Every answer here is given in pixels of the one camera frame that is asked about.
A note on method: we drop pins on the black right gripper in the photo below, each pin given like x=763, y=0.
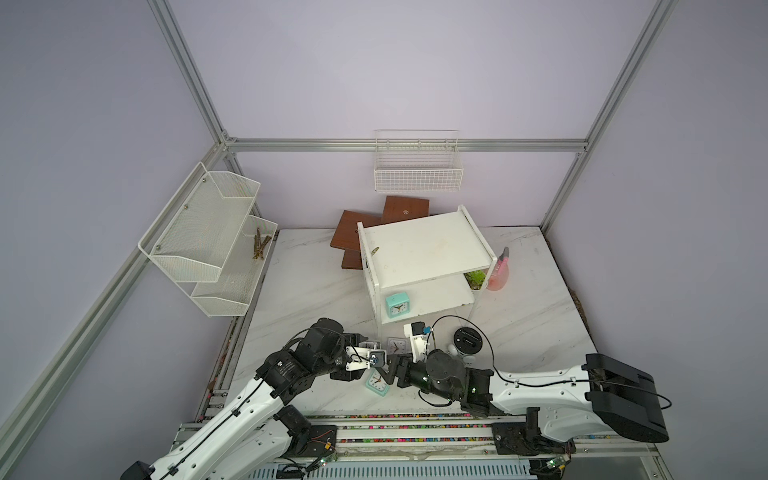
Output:
x=396, y=369

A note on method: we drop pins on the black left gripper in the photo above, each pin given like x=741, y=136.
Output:
x=346, y=375

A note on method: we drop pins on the mint green alarm clock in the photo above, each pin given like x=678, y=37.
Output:
x=397, y=304
x=377, y=384

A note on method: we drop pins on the clear square alarm clock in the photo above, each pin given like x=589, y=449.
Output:
x=397, y=346

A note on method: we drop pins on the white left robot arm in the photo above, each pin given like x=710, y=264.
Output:
x=260, y=424

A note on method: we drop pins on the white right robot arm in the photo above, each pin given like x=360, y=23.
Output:
x=600, y=396

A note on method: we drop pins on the black round alarm clock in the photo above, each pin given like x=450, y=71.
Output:
x=468, y=341

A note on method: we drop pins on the white two-tier shelf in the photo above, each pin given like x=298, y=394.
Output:
x=426, y=258

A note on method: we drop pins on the green succulent in white pot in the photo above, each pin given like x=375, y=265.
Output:
x=476, y=279

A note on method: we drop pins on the pink spray bottle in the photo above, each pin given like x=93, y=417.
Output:
x=499, y=277

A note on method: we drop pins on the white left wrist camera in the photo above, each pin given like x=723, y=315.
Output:
x=368, y=354

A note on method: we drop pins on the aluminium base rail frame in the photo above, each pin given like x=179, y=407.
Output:
x=432, y=446

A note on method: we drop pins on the white mesh lower wall bin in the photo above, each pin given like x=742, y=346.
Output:
x=231, y=295

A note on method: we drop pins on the white mesh wall bin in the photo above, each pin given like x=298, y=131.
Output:
x=231, y=295
x=192, y=238

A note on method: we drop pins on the white mesh upper wall bin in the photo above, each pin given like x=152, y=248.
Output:
x=192, y=238

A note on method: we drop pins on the white wire wall basket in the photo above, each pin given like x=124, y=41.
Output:
x=408, y=160

